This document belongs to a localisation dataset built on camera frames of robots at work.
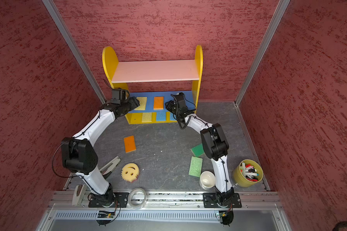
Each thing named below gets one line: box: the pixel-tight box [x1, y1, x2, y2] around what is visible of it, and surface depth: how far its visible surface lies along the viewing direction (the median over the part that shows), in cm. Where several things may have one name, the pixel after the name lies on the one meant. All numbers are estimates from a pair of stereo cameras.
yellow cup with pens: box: [233, 158, 264, 188], surface depth 75 cm
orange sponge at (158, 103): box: [153, 96, 164, 111], surface depth 100 cm
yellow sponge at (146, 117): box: [141, 112, 152, 123], surface depth 109 cm
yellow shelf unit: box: [102, 45, 204, 125], surface depth 91 cm
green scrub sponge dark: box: [190, 142, 205, 158], surface depth 93 cm
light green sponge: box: [188, 155, 203, 178], surface depth 87 cm
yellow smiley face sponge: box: [120, 162, 140, 183], surface depth 83 cm
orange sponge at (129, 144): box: [123, 135, 137, 154], surface depth 97 cm
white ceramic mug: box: [199, 170, 216, 190], surface depth 76 cm
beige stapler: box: [71, 183, 88, 206], surface depth 75 cm
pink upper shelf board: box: [111, 59, 200, 84], surface depth 79 cm
